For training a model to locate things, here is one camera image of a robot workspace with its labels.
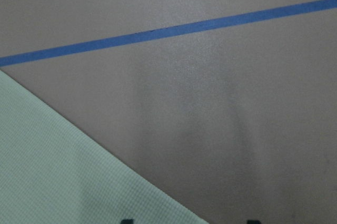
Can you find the olive green long-sleeve shirt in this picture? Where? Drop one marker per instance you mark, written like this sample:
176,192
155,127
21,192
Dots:
52,172

